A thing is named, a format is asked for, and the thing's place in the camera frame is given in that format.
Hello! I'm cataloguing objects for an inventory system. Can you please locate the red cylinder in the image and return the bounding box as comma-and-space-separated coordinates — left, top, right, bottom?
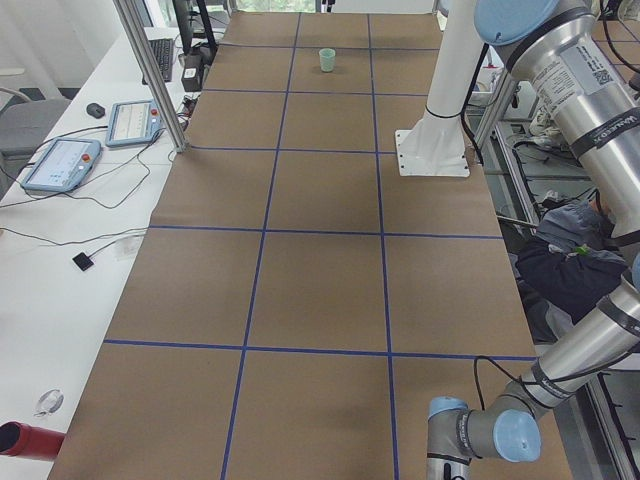
1, 421, 65, 461

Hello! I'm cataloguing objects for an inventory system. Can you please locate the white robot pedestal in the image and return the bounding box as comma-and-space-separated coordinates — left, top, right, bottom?
395, 0, 487, 178

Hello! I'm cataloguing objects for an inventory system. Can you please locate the near blue teach pendant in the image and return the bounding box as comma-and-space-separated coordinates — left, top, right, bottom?
21, 137, 102, 193

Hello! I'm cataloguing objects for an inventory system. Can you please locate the black computer mouse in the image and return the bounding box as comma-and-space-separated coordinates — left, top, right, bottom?
86, 102, 106, 119

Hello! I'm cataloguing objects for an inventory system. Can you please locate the small black square sensor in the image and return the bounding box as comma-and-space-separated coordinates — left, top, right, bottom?
72, 252, 94, 271

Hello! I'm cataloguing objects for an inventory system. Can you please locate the black keyboard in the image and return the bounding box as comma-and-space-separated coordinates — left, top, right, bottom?
149, 38, 174, 83

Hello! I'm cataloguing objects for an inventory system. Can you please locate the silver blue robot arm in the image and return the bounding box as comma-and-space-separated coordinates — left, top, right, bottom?
426, 1, 639, 479

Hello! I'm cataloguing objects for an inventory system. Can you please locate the far blue teach pendant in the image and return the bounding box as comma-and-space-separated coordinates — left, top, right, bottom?
105, 100, 163, 148

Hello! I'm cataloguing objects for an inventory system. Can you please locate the aluminium frame post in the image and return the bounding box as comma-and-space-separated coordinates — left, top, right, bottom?
113, 0, 187, 153

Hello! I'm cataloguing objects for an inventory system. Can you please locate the blue teach pendant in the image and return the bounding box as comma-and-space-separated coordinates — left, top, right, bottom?
21, 137, 102, 193
105, 100, 163, 148

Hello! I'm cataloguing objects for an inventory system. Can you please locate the black power adapter box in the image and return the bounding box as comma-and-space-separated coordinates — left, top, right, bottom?
181, 48, 205, 92

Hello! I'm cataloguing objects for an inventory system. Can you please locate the light green plastic cup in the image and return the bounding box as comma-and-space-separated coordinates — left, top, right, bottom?
318, 48, 336, 73

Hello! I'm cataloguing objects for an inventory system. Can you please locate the clear plastic wrapper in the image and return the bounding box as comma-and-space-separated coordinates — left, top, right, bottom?
34, 389, 64, 417

